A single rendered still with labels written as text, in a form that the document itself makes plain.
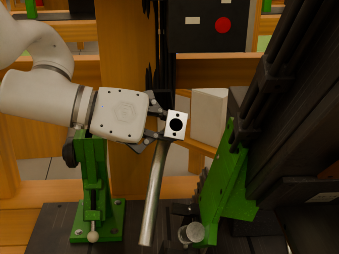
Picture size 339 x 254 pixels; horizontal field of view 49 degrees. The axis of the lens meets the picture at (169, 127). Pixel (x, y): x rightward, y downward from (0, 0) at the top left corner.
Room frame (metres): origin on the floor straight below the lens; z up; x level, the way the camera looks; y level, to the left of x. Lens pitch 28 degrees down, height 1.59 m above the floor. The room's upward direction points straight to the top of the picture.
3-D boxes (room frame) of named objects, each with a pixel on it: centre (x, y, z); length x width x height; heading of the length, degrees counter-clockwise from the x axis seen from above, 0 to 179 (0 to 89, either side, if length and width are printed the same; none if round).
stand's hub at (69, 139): (0.75, 0.24, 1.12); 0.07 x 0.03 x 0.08; 3
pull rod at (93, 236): (0.66, 0.18, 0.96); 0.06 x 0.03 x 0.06; 3
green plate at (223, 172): (0.58, -0.13, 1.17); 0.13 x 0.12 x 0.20; 93
